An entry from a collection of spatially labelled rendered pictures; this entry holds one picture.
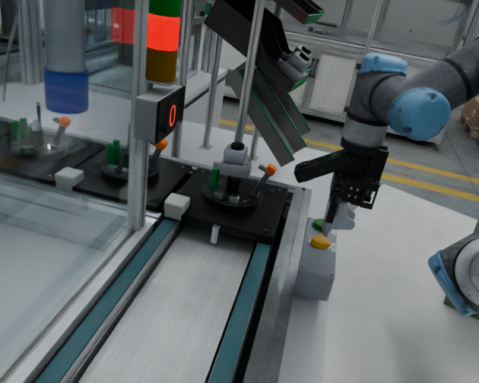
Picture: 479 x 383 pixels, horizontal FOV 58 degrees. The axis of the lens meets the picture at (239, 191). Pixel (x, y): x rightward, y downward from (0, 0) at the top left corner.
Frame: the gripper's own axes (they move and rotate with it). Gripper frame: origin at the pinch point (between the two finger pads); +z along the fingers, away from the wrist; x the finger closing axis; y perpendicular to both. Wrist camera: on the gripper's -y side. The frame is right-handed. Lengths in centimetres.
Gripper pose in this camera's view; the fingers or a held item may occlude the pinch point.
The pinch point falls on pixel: (323, 229)
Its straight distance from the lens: 90.9
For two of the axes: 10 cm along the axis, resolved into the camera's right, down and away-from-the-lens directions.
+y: 9.6, 2.3, -1.3
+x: 2.2, -4.2, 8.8
